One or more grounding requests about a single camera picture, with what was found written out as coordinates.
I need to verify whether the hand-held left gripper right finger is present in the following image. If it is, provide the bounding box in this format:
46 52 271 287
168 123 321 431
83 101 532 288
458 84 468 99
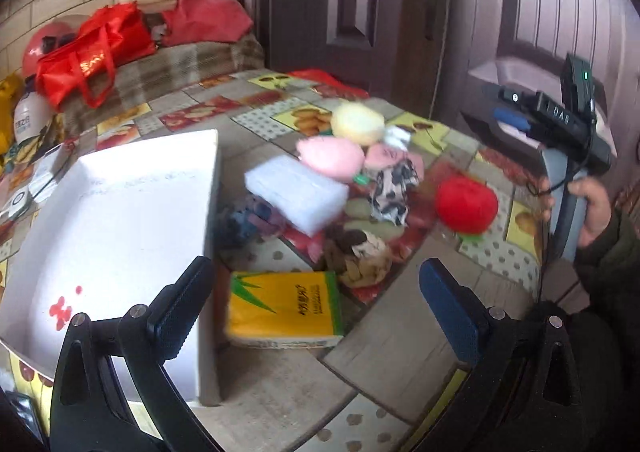
415 258 626 452

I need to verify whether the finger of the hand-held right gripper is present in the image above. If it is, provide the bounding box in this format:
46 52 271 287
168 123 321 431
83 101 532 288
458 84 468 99
460 106 543 149
481 83 540 108

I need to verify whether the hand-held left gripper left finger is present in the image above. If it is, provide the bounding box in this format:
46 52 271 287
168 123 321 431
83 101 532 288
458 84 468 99
49 256 226 452

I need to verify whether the red plush apple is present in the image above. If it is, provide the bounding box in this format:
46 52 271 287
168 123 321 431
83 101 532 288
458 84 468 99
434 175 499 247

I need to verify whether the white cardboard box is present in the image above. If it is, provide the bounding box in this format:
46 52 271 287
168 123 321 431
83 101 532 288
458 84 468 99
0 129 223 408

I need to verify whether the yellow tissue pack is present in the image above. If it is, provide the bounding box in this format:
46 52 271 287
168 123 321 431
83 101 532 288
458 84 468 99
225 271 346 350

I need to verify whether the purple knitted toy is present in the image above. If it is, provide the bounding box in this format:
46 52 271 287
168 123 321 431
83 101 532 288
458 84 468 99
217 197 288 247

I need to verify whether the white foam block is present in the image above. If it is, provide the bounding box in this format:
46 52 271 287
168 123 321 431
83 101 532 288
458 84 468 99
243 154 350 237

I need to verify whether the person's right forearm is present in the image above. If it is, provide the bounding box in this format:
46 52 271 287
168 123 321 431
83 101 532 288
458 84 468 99
572 209 640 317

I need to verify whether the person's right hand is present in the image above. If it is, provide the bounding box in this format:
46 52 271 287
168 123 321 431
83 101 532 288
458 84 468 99
537 178 613 249

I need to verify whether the fruit print tablecloth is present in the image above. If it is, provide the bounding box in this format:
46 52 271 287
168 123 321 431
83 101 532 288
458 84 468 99
0 69 551 452

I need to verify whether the brown cream plush toy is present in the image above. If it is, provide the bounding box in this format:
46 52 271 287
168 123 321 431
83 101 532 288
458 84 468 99
324 227 393 289

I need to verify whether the small white towel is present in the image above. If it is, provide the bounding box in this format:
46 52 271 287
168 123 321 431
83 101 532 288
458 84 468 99
384 126 412 153

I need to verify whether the cow print cloth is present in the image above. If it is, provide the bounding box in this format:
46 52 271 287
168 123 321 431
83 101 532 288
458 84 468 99
367 166 421 227

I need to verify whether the round yellow sponge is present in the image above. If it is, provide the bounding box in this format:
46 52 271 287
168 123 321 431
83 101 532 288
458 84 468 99
331 103 386 147

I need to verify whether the red printed packet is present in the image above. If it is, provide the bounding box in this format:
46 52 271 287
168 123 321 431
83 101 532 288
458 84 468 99
290 69 372 101

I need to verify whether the pink plush pad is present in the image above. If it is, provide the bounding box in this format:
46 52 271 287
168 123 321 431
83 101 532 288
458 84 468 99
295 137 366 184

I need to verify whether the white round-button device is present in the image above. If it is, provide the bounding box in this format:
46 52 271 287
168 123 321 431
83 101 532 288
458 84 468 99
6 188 32 217

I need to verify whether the white helmet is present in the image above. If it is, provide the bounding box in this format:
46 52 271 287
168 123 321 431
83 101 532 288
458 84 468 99
12 76 56 145

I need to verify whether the plaid blanket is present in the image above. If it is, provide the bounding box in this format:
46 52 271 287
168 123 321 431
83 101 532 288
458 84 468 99
55 34 265 135

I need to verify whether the yellow shopping bag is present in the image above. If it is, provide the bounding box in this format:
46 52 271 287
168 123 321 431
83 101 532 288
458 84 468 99
0 74 25 155

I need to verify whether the shiny red tote bag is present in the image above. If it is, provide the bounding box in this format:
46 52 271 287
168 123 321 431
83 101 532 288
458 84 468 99
36 2 157 110

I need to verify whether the red helmet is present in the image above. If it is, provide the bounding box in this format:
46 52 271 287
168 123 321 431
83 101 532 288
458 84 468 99
21 16 88 80

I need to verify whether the red non-woven bag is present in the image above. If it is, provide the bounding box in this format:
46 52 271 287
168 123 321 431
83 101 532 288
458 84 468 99
161 0 254 48

